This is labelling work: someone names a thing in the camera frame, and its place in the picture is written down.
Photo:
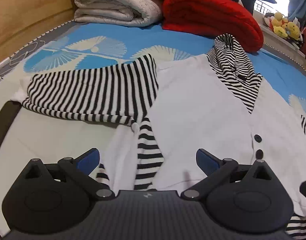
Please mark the black white striped cardigan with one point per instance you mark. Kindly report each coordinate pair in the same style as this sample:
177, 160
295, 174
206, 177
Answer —
166, 111

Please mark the blue cream patterned bedspread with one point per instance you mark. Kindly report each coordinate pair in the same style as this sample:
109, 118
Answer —
33, 135

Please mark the wooden bed frame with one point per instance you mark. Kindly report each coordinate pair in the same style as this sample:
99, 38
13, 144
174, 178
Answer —
23, 20

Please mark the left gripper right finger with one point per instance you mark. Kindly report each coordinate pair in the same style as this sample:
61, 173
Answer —
246, 199

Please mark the yellow plush toys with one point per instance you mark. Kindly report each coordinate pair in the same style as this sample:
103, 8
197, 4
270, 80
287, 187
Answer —
282, 27

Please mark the cream folded quilt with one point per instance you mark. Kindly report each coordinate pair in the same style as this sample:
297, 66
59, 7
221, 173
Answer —
130, 13

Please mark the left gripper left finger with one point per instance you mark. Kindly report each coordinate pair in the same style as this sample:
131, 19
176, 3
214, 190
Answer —
49, 198

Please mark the red folded blanket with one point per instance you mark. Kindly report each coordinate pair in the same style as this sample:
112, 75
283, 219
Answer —
212, 18

